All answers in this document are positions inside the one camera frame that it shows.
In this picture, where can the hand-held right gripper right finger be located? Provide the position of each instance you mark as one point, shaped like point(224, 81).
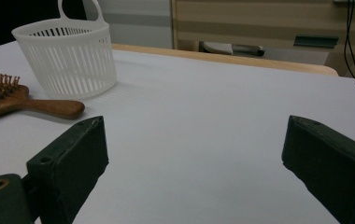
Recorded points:
point(331, 168)

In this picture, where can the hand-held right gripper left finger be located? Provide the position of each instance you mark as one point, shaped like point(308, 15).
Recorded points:
point(73, 168)

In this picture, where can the wooden hairbrush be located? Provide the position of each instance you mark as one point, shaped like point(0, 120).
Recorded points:
point(41, 107)

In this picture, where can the white slotted plastic basket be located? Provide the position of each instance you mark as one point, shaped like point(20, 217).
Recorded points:
point(73, 59)

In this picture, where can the grey and black floor object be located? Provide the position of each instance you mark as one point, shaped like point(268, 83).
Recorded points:
point(228, 48)

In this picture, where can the light wooden cabinet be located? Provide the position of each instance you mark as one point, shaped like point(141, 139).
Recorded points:
point(259, 18)

